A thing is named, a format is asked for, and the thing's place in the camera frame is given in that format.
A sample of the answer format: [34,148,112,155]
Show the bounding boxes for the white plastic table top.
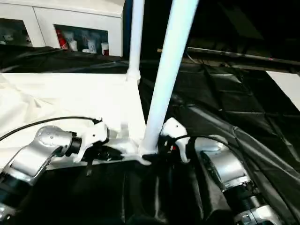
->
[0,72,153,171]

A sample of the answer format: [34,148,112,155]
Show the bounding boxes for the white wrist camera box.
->
[160,117,191,164]
[74,118,110,163]

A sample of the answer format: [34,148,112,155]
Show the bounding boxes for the white plastic table leg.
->
[137,0,200,156]
[125,0,145,83]

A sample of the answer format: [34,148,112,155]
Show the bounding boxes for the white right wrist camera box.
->
[160,117,191,164]

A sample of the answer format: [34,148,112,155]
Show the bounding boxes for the dark metal rod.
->
[187,46,300,71]

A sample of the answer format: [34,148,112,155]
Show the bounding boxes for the white glass-door cabinet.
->
[0,0,124,57]

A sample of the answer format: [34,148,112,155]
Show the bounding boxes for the black left wrist camera cable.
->
[0,116,104,142]

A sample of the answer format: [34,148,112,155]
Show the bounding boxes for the red package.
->
[58,31,66,49]

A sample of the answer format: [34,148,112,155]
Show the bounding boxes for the black plastic mat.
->
[0,44,300,225]

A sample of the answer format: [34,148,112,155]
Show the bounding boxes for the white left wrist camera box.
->
[74,118,110,163]

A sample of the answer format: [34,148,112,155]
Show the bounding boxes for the white flat board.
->
[265,71,300,111]

